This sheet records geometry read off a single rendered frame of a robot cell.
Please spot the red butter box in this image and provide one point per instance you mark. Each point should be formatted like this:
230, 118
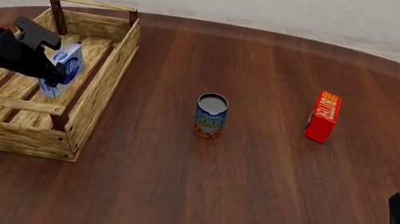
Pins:
323, 119

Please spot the blue and white cream cheese box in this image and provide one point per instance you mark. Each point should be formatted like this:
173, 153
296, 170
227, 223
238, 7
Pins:
72, 59

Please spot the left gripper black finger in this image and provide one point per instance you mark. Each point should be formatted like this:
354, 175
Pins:
57, 78

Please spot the blue soup tin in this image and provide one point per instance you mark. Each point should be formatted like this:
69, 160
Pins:
210, 119

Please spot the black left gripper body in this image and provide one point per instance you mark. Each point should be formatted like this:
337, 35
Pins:
25, 60

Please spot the wooden slat tray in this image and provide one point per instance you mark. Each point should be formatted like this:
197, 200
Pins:
102, 78

